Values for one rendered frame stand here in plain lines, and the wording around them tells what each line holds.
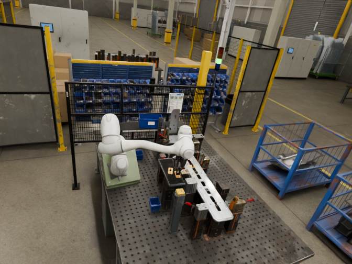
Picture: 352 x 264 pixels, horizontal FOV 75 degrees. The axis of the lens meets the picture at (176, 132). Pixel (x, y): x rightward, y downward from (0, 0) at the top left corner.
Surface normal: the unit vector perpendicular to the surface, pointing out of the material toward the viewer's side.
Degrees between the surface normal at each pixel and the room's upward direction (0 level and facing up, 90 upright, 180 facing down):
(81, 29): 90
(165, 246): 0
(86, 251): 0
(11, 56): 90
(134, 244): 0
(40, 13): 90
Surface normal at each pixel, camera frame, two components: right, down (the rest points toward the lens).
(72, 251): 0.13, -0.87
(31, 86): 0.37, 0.51
